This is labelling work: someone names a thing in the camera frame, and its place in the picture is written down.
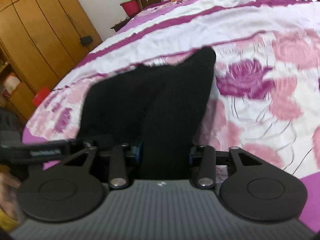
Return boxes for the black knit cardigan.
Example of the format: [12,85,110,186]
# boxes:
[77,47,216,179]

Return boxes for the blurred person hand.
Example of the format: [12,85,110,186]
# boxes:
[0,173,23,231]

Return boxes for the red floor object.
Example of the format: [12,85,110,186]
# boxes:
[33,87,51,107]

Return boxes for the pink floral bed cover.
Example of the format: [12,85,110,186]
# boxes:
[23,0,319,231]

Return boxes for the wooden wardrobe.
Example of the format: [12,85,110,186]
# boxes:
[1,0,102,122]

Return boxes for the small black pouch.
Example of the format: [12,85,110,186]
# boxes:
[80,35,93,46]

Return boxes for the dark wooden nightstand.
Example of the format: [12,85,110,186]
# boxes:
[111,17,132,32]

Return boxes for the red plastic bucket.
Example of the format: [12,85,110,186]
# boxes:
[120,0,139,17]

